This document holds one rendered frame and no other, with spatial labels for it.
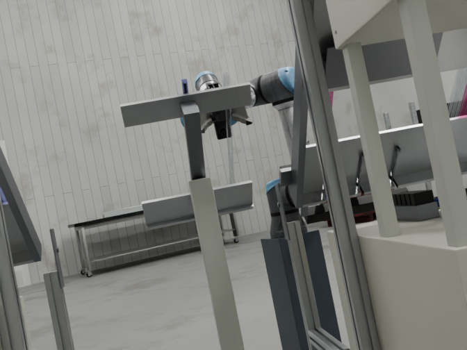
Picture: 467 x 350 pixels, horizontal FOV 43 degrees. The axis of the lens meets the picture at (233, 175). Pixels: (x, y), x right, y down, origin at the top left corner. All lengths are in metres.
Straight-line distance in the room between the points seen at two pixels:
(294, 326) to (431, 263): 1.41
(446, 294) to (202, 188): 0.82
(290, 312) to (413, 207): 1.09
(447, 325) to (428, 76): 0.38
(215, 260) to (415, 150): 0.69
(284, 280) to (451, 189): 1.47
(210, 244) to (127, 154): 7.96
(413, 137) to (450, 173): 0.90
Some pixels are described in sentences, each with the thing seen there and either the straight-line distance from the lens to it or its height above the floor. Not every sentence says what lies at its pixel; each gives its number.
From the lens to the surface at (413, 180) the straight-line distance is 1.89.
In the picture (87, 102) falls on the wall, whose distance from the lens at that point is 9.56.
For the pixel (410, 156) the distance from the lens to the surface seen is 1.86.
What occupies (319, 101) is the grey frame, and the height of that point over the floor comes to 0.92.
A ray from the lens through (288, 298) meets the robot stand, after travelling 2.33.
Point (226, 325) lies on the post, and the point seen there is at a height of 0.41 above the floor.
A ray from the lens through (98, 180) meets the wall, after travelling 9.40.
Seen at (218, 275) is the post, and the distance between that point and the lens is 1.61.
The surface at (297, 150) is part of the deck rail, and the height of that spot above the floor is 0.84.
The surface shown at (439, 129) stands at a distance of 0.92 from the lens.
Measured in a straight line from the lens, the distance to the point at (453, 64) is 1.70.
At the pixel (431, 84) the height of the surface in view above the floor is 0.86.
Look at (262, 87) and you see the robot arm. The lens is 2.28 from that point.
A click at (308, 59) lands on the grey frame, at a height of 1.01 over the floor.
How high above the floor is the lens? 0.76
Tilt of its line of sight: 2 degrees up
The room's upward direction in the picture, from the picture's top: 11 degrees counter-clockwise
